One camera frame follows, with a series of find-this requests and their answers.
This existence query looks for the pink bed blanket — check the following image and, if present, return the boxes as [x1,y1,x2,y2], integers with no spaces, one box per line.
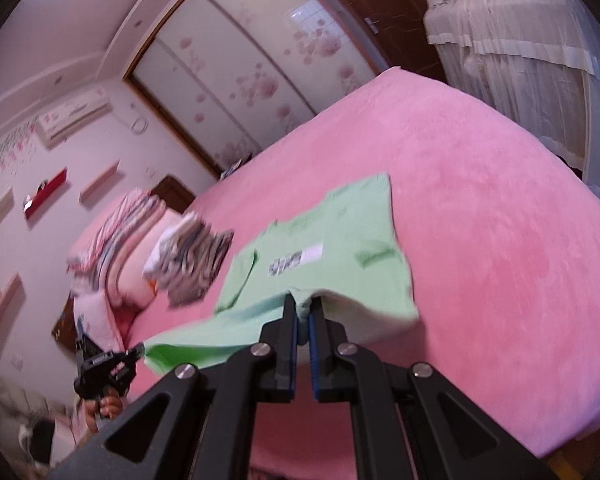
[125,67,600,480]

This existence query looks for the pink floral wall decal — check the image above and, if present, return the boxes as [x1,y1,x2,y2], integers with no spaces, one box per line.
[0,122,37,186]

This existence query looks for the brown wooden door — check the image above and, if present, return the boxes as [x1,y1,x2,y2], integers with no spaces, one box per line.
[300,0,446,81]

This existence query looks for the stack of folded clothes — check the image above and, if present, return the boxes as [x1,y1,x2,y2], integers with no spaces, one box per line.
[142,210,236,308]

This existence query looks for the white air conditioner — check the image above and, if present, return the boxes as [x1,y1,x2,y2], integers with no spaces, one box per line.
[35,87,113,148]

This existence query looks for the floral sliding door wardrobe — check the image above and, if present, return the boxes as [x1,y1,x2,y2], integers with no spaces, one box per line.
[122,0,396,178]

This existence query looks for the pink cartoon print quilt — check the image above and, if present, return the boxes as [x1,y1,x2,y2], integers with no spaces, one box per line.
[107,210,183,311]

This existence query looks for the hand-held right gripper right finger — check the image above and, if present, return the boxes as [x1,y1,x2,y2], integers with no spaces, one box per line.
[307,297,556,480]

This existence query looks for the green t-shirt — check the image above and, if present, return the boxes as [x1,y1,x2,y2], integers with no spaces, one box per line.
[142,172,421,378]

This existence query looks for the folded striped blanket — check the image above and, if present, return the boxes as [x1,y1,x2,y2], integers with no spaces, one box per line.
[67,187,166,296]

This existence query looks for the person's left hand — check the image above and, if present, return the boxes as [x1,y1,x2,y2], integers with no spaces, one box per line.
[82,391,128,433]

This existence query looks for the white wall cable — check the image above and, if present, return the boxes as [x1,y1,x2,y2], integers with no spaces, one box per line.
[129,102,148,133]

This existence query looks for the red wall shelf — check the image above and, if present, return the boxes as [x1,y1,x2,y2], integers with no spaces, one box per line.
[24,167,68,219]

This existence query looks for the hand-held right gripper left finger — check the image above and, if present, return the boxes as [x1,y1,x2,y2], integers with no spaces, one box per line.
[45,292,301,480]

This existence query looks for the small white printed pillow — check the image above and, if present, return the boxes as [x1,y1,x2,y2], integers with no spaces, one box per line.
[72,290,118,341]

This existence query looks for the dark wooden headboard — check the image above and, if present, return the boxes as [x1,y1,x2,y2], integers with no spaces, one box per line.
[150,175,196,213]

